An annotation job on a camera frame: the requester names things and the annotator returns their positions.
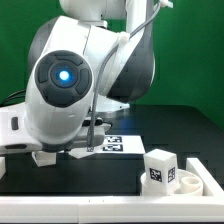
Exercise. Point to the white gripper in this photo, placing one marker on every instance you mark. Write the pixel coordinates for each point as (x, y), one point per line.
(32, 128)

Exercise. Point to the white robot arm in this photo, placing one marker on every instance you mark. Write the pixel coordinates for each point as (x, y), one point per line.
(98, 50)

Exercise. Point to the white block left edge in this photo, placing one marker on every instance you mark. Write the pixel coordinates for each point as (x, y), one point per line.
(2, 167)

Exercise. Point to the white paper marker sheet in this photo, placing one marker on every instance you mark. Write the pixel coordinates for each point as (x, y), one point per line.
(121, 144)

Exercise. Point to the white front rail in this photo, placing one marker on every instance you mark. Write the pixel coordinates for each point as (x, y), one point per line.
(85, 210)

